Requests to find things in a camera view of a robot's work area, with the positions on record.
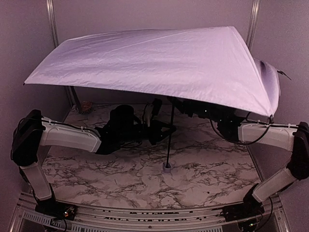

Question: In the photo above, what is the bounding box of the lavender folding umbrella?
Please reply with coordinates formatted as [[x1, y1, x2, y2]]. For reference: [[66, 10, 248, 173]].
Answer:
[[23, 26, 292, 174]]

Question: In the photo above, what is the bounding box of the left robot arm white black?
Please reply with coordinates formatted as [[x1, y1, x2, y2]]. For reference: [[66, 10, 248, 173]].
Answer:
[[11, 103, 176, 207]]

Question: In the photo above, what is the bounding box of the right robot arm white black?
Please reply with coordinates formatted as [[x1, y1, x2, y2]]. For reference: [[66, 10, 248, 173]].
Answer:
[[168, 97, 309, 207]]

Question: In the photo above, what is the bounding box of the red patterned small bowl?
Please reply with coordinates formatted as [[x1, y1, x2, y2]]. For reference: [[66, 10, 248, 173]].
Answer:
[[81, 101, 93, 114]]

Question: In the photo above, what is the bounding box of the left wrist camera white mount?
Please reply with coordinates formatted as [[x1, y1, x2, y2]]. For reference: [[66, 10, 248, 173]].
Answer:
[[142, 98, 162, 127]]

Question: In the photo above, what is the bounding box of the left aluminium frame post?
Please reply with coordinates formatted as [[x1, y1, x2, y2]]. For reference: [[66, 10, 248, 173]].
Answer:
[[46, 0, 82, 113]]

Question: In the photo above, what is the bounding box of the aluminium frame post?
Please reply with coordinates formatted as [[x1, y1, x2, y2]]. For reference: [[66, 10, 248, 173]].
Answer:
[[246, 0, 261, 50], [46, 0, 82, 113]]

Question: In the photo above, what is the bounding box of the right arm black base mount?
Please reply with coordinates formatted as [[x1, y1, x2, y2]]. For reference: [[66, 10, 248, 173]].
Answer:
[[220, 203, 265, 222]]

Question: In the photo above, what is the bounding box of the right aluminium frame post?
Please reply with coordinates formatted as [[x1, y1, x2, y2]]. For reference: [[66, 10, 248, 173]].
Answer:
[[246, 0, 261, 50]]

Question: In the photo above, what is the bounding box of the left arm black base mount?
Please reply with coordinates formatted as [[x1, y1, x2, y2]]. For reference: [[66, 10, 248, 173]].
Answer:
[[35, 203, 77, 220]]

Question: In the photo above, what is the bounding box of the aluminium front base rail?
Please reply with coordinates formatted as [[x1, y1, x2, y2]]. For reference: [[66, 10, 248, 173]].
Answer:
[[9, 192, 290, 232]]

